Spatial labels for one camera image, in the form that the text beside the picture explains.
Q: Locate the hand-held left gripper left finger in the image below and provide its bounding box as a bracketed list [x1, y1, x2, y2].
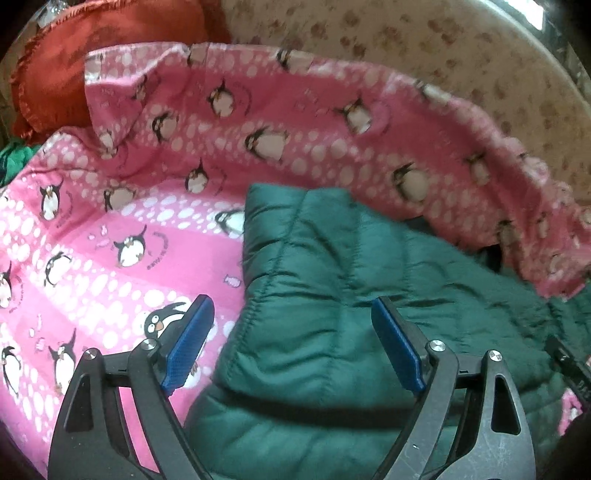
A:
[47, 294, 217, 480]

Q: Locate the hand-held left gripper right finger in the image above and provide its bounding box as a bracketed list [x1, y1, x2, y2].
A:
[370, 296, 536, 480]

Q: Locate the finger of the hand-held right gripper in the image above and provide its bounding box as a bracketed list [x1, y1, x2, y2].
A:
[545, 336, 591, 407]

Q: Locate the green puffer jacket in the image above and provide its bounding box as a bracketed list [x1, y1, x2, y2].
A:
[185, 182, 591, 480]

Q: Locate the pink penguin print blanket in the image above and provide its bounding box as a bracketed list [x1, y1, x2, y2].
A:
[0, 41, 591, 480]

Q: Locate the green cloth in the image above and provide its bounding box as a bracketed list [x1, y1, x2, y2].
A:
[0, 141, 43, 188]

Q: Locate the red frilled cushion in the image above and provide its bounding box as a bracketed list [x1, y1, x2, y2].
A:
[9, 0, 232, 139]

